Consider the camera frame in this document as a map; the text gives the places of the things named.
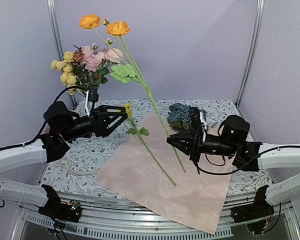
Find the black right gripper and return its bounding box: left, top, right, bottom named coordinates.
left=167, top=128, right=238, bottom=163

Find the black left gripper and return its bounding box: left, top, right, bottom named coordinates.
left=60, top=104, right=128, bottom=142

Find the cream printed ribbon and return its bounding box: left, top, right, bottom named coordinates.
left=58, top=158, right=100, bottom=176

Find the pale yellow rose bunch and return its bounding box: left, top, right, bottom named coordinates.
left=50, top=51, right=87, bottom=96

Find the blue flower bunch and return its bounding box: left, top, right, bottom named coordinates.
left=167, top=103, right=193, bottom=132

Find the yellow poppy flower stem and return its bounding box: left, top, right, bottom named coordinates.
left=123, top=102, right=177, bottom=187

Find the pink peony flower stem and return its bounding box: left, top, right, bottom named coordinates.
left=81, top=43, right=106, bottom=85

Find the orange poppy flower stem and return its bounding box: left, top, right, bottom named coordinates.
left=78, top=13, right=187, bottom=173

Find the peach peony flower stem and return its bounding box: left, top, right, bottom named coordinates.
left=95, top=48, right=124, bottom=84

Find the pink wrapping paper sheet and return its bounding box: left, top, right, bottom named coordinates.
left=96, top=113, right=233, bottom=234

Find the dusty mauve rose stem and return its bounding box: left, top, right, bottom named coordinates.
left=73, top=45, right=90, bottom=89

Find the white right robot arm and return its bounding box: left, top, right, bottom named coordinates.
left=166, top=113, right=300, bottom=218

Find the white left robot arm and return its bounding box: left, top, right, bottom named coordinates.
left=0, top=101, right=128, bottom=217

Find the white ribbed ceramic vase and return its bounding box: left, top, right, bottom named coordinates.
left=84, top=97, right=101, bottom=114

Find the floral patterned tablecloth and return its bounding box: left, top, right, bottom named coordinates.
left=38, top=99, right=272, bottom=199

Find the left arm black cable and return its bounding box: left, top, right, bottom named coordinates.
left=0, top=86, right=88, bottom=153

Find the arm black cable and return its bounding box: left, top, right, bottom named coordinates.
left=193, top=121, right=300, bottom=175
left=0, top=86, right=88, bottom=153

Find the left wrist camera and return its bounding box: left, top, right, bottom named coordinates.
left=85, top=84, right=99, bottom=116

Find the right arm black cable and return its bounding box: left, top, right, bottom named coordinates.
left=193, top=121, right=300, bottom=175

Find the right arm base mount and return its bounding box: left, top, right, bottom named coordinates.
left=230, top=185, right=275, bottom=223

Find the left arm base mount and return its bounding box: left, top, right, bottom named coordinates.
left=38, top=184, right=82, bottom=223

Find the aluminium front rail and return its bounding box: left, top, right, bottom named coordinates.
left=12, top=193, right=300, bottom=240

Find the right aluminium frame post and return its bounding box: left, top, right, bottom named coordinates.
left=235, top=0, right=265, bottom=109

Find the aluminium frame post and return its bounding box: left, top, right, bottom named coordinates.
left=46, top=0, right=77, bottom=107
left=235, top=0, right=265, bottom=109

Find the left aluminium frame post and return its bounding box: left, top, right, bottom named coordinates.
left=46, top=0, right=77, bottom=107

